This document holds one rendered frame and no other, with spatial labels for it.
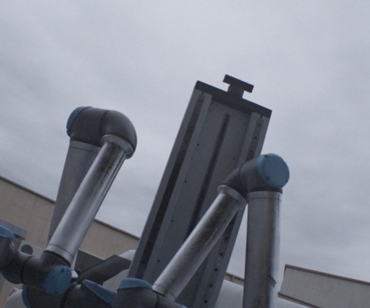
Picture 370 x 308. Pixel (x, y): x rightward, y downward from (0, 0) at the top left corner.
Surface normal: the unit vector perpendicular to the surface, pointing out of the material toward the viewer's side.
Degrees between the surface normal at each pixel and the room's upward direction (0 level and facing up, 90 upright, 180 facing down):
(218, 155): 90
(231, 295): 79
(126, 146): 129
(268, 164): 83
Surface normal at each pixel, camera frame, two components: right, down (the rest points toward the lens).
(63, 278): 0.89, 0.24
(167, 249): 0.18, -0.33
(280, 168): 0.44, -0.34
